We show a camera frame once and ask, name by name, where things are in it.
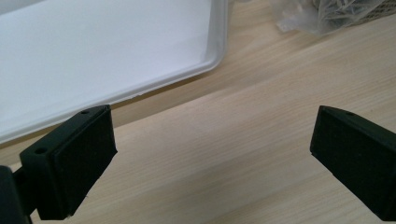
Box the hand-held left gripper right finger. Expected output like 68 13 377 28
309 105 396 222

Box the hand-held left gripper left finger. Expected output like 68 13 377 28
19 105 119 221

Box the white plastic bin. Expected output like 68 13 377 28
0 0 230 145

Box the clear plastic bag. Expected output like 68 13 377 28
270 0 396 35

